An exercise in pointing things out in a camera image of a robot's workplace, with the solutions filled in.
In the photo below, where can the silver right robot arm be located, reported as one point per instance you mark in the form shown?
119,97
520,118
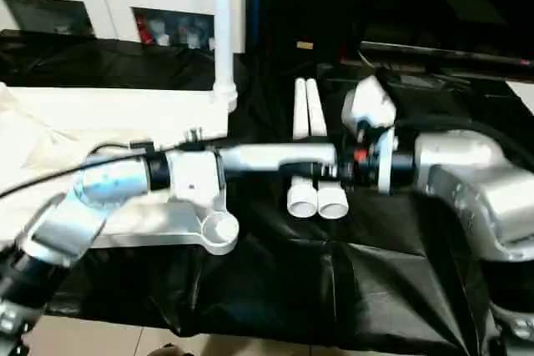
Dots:
476,181

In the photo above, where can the white plastic table top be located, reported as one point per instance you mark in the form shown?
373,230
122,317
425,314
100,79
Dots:
83,118

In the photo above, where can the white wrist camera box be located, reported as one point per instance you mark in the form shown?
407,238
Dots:
196,181
367,106

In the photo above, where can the small tan tag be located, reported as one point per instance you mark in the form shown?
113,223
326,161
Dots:
304,45

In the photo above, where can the white flat board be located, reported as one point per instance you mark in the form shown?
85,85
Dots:
526,93

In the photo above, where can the white plastic table leg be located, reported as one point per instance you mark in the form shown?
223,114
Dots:
275,160
317,114
300,110
224,22

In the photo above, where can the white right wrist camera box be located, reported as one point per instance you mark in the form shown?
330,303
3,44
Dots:
367,106

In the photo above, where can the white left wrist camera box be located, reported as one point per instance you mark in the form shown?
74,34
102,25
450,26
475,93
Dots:
196,181

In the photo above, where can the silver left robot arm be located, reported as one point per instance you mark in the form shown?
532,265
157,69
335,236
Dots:
100,189

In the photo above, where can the black plastic mat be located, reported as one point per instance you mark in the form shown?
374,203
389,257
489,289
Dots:
334,273

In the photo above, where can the dark grey rounded object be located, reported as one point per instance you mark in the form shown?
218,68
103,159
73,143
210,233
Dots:
173,351

